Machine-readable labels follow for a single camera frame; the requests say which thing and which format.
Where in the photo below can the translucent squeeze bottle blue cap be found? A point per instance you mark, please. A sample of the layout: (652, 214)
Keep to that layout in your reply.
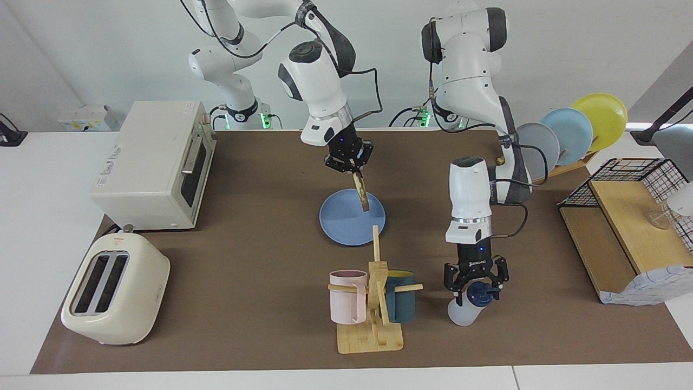
(465, 314)

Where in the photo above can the wooden mug tree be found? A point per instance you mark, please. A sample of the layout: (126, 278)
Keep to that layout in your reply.
(373, 338)

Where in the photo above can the slice of toast bread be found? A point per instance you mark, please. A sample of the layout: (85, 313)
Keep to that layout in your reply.
(361, 195)

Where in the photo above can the white wall box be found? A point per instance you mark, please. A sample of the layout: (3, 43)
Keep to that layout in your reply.
(86, 119)

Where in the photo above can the teal mug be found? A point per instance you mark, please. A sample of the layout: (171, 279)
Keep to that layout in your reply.
(403, 303)

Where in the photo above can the wooden plate rack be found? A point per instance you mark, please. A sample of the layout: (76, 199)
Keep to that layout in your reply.
(568, 165)

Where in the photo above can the clear glass cup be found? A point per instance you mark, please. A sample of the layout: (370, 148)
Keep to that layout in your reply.
(663, 219)

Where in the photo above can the brown table mat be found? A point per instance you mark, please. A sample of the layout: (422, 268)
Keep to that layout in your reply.
(243, 244)

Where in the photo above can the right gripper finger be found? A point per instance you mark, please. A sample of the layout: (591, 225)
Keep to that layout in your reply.
(340, 166)
(367, 151)

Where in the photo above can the black clamp base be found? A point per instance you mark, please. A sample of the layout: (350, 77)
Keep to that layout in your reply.
(11, 138)

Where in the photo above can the yellow plate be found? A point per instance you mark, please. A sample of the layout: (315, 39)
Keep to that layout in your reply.
(606, 116)

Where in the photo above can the black camera stand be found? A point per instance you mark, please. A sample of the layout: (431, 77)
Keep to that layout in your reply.
(644, 135)

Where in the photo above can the cream toaster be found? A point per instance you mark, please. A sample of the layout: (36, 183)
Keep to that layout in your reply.
(135, 292)

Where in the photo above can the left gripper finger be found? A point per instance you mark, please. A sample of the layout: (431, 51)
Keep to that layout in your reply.
(453, 276)
(501, 268)

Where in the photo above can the pink mug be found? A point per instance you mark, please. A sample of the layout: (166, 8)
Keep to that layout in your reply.
(346, 303)

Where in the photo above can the grey plate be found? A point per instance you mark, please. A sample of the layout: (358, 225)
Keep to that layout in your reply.
(544, 146)

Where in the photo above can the pale blue plate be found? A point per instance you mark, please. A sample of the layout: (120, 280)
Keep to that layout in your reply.
(574, 132)

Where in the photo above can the periwinkle blue plate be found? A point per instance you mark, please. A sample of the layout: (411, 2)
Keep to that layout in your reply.
(341, 222)

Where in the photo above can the white rounded object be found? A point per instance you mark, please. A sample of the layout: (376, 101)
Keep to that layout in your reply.
(683, 200)

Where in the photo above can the white toaster oven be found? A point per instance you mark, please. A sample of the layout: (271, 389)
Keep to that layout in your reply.
(146, 157)

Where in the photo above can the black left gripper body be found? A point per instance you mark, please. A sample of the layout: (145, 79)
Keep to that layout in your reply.
(476, 257)

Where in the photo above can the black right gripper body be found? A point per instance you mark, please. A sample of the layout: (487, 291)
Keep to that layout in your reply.
(345, 147)

